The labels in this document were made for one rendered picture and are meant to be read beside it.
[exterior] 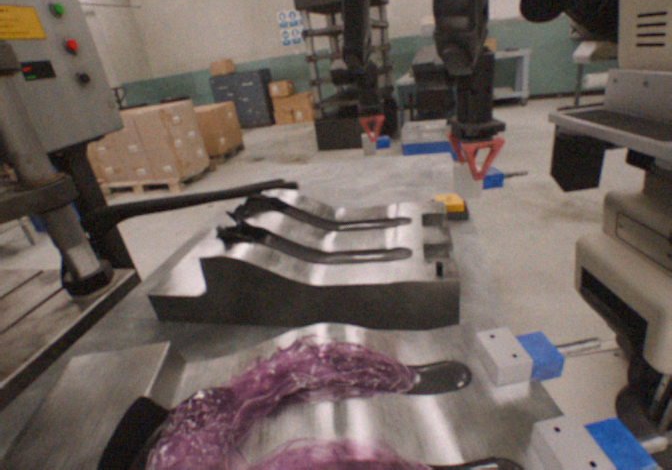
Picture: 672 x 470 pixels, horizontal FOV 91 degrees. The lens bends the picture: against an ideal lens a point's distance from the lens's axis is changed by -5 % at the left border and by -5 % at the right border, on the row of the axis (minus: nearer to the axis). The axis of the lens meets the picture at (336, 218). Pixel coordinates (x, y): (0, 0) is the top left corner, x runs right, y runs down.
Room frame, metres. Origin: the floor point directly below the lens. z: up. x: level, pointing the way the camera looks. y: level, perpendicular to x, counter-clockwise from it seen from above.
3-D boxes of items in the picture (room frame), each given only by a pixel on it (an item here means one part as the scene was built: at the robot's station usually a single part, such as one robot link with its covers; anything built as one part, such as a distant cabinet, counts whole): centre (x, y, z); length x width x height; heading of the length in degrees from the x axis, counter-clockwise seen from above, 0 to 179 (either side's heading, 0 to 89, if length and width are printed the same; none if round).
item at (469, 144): (0.57, -0.26, 0.99); 0.07 x 0.07 x 0.09; 89
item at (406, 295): (0.55, 0.06, 0.87); 0.50 x 0.26 x 0.14; 75
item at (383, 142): (0.99, -0.17, 0.93); 0.13 x 0.05 x 0.05; 83
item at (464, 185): (0.58, -0.29, 0.94); 0.13 x 0.05 x 0.05; 89
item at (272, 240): (0.54, 0.05, 0.92); 0.35 x 0.16 x 0.09; 75
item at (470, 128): (0.58, -0.26, 1.06); 0.10 x 0.07 x 0.07; 179
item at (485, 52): (0.59, -0.25, 1.12); 0.07 x 0.06 x 0.07; 44
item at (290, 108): (7.43, 0.48, 0.42); 0.86 x 0.33 x 0.83; 69
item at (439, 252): (0.44, -0.14, 0.87); 0.05 x 0.05 x 0.04; 75
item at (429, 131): (3.69, -1.16, 0.28); 0.61 x 0.41 x 0.15; 69
